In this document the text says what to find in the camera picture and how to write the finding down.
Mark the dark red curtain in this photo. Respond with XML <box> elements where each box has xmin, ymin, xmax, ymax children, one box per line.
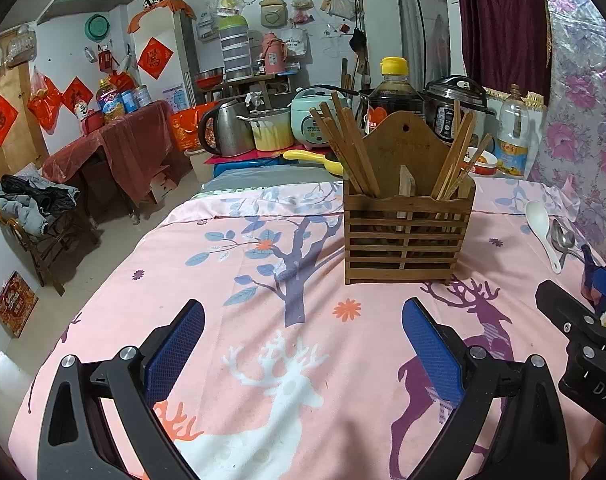
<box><xmin>450</xmin><ymin>0</ymin><xmax>551</xmax><ymax>106</ymax></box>

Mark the yellow oil jug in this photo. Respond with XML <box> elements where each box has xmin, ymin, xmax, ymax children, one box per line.
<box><xmin>97</xmin><ymin>79</ymin><xmax>126</xmax><ymax>123</ymax></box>

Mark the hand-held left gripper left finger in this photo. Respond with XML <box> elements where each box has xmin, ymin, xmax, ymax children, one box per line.
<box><xmin>38</xmin><ymin>299</ymin><xmax>206</xmax><ymax>480</ymax></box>

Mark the white ceramic spoon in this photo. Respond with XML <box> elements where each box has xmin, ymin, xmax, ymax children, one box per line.
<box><xmin>526</xmin><ymin>201</ymin><xmax>563</xmax><ymax>275</ymax></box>

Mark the bunch of wooden chopsticks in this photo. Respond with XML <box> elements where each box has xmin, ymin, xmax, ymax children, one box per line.
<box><xmin>309</xmin><ymin>91</ymin><xmax>381</xmax><ymax>198</ymax></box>
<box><xmin>430</xmin><ymin>100</ymin><xmax>494</xmax><ymax>201</ymax></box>

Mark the pile of grey clothes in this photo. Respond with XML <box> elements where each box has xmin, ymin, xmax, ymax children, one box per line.
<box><xmin>0</xmin><ymin>174</ymin><xmax>81</xmax><ymax>236</ymax></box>

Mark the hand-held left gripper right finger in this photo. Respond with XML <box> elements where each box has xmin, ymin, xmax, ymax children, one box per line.
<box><xmin>402</xmin><ymin>297</ymin><xmax>569</xmax><ymax>480</ymax></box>

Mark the wooden slatted utensil holder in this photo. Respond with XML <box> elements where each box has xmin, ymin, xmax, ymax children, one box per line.
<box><xmin>343</xmin><ymin>110</ymin><xmax>476</xmax><ymax>286</ymax></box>

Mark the yellow plastic scoop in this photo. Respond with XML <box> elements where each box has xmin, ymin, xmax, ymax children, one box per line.
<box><xmin>282</xmin><ymin>149</ymin><xmax>345</xmax><ymax>177</ymax></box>

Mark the red-cloth covered table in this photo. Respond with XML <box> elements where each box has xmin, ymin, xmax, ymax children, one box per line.
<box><xmin>42</xmin><ymin>100</ymin><xmax>194</xmax><ymax>206</ymax></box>

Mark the pink thermos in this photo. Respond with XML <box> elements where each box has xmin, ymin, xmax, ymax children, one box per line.
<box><xmin>260</xmin><ymin>32</ymin><xmax>289</xmax><ymax>78</ymax></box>

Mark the clear cooking oil bottle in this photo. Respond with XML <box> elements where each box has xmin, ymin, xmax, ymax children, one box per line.
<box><xmin>494</xmin><ymin>85</ymin><xmax>531</xmax><ymax>177</ymax></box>

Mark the yellow-capped soy sauce bottle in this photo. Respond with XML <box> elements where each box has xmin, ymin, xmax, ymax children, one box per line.
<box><xmin>365</xmin><ymin>57</ymin><xmax>426</xmax><ymax>136</ymax></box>

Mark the cream cooking pot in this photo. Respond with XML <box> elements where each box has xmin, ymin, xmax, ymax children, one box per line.
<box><xmin>235</xmin><ymin>108</ymin><xmax>295</xmax><ymax>152</ymax></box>

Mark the orange gift bag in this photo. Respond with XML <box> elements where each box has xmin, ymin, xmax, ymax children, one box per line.
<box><xmin>170</xmin><ymin>105</ymin><xmax>219</xmax><ymax>152</ymax></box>

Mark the red diamond paper decoration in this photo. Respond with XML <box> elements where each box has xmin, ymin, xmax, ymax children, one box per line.
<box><xmin>137</xmin><ymin>37</ymin><xmax>175</xmax><ymax>80</ymax></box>
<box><xmin>62</xmin><ymin>77</ymin><xmax>94</xmax><ymax>115</ymax></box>
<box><xmin>0</xmin><ymin>94</ymin><xmax>20</xmax><ymax>147</ymax></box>

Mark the green plastic plate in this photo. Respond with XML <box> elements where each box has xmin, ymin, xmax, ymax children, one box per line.
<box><xmin>85</xmin><ymin>14</ymin><xmax>110</xmax><ymax>42</ymax></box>

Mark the red basin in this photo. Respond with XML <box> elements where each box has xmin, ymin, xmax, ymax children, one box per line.
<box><xmin>193</xmin><ymin>67</ymin><xmax>225</xmax><ymax>90</ymax></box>

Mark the beige hanging pouch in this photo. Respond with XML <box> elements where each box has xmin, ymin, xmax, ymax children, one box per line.
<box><xmin>259</xmin><ymin>0</ymin><xmax>290</xmax><ymax>28</ymax></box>

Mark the green-lidded tiered steel container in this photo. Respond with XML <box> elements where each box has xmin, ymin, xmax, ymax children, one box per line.
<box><xmin>218</xmin><ymin>16</ymin><xmax>254</xmax><ymax>81</ymax></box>

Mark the metal spoon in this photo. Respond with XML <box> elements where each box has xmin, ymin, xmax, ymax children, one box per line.
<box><xmin>547</xmin><ymin>219</ymin><xmax>569</xmax><ymax>268</ymax></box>
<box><xmin>559</xmin><ymin>230</ymin><xmax>586</xmax><ymax>262</ymax></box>

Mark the floral plastic sheet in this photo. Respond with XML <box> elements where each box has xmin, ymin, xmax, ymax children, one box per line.
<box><xmin>528</xmin><ymin>0</ymin><xmax>606</xmax><ymax>281</ymax></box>

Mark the red plastic bag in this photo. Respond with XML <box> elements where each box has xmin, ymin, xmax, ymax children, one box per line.
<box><xmin>27</xmin><ymin>67</ymin><xmax>64</xmax><ymax>131</ymax></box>

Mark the red printed box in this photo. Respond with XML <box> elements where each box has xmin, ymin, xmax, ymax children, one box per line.
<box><xmin>0</xmin><ymin>271</ymin><xmax>38</xmax><ymax>337</ymax></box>

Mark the red and white bowl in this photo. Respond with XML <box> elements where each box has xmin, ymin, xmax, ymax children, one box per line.
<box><xmin>462</xmin><ymin>150</ymin><xmax>499</xmax><ymax>177</ymax></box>

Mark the wooden chair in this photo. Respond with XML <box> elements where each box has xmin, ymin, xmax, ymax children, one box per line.
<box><xmin>0</xmin><ymin>205</ymin><xmax>101</xmax><ymax>296</ymax></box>

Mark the white refrigerator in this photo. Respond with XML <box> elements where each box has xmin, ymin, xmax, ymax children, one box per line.
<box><xmin>128</xmin><ymin>7</ymin><xmax>199</xmax><ymax>111</ymax></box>

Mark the orange cloth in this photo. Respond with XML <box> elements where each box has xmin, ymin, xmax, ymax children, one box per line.
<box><xmin>128</xmin><ymin>0</ymin><xmax>198</xmax><ymax>35</ymax></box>

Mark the pink deer-print bedsheet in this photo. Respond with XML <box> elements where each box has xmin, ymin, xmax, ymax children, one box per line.
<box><xmin>8</xmin><ymin>177</ymin><xmax>606</xmax><ymax>480</ymax></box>

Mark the steel electric kettle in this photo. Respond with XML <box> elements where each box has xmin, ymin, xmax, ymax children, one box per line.
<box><xmin>198</xmin><ymin>99</ymin><xmax>254</xmax><ymax>158</ymax></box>

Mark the light green rice cooker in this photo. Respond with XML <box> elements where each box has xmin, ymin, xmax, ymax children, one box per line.
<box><xmin>289</xmin><ymin>87</ymin><xmax>345</xmax><ymax>152</ymax></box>

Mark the black electric pressure cooker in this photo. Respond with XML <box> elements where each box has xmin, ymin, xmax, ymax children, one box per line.
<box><xmin>423</xmin><ymin>76</ymin><xmax>496</xmax><ymax>153</ymax></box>

